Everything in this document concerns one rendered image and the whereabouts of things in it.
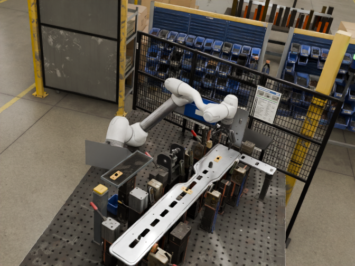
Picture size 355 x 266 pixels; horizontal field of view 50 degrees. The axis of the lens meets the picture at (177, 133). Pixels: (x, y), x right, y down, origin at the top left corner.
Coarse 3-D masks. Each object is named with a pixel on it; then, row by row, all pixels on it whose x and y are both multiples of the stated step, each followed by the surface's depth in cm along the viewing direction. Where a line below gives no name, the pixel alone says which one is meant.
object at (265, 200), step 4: (268, 176) 290; (272, 176) 291; (264, 180) 294; (268, 180) 292; (264, 184) 295; (268, 184) 293; (264, 188) 297; (260, 192) 300; (264, 192) 298; (256, 196) 306; (260, 196) 302; (264, 196) 300; (260, 200) 303; (264, 200) 304; (268, 200) 304
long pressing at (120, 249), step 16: (208, 160) 289; (224, 160) 292; (208, 176) 273; (176, 192) 255; (160, 208) 241; (176, 208) 242; (144, 224) 228; (160, 224) 230; (128, 240) 217; (144, 240) 218; (128, 256) 207
